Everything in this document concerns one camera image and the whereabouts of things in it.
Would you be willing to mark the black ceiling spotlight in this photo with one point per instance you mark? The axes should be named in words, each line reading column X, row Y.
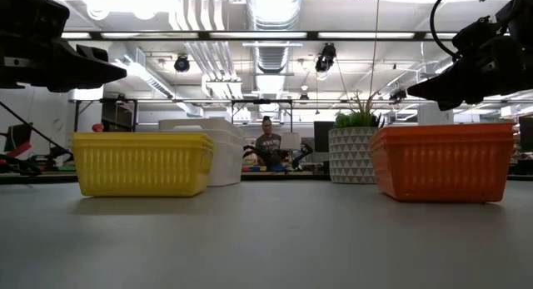
column 397, row 94
column 182, row 64
column 325, row 58

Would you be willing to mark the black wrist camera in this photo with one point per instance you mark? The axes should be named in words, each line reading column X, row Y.
column 474, row 31
column 25, row 10

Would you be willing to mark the red ball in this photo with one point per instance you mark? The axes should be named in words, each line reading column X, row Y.
column 98, row 127

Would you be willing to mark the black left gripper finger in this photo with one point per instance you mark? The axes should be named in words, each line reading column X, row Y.
column 83, row 74
column 93, row 55

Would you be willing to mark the grey table mat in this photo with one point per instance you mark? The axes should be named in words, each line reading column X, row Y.
column 266, row 247

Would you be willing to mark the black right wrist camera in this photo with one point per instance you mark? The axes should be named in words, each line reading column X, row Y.
column 474, row 31

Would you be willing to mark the black monitor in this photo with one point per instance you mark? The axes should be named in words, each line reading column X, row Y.
column 18, row 135
column 525, row 133
column 322, row 137

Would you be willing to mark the person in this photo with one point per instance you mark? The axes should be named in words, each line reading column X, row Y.
column 268, row 145

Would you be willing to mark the white patterned plant pot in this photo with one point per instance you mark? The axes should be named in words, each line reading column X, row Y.
column 350, row 155

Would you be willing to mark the white lampshade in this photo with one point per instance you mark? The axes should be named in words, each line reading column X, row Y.
column 290, row 141

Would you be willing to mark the black aluminium table frame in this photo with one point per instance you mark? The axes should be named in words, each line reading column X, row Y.
column 287, row 176

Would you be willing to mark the black overhead light beam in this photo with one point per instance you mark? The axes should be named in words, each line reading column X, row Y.
column 312, row 35

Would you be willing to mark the black background robot arm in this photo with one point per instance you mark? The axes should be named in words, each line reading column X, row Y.
column 252, row 153
column 302, row 151

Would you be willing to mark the orange plastic mesh basket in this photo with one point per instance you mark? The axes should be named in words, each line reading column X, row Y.
column 441, row 126
column 441, row 172
column 441, row 133

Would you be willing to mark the silver ceiling air duct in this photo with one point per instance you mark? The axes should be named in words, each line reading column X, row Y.
column 272, row 14

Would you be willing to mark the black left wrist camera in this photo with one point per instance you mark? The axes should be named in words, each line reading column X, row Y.
column 25, row 10

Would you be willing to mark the green artificial plant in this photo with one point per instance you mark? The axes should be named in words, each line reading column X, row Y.
column 358, row 118

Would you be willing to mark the black shelf rack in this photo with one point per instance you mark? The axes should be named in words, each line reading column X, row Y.
column 118, row 114

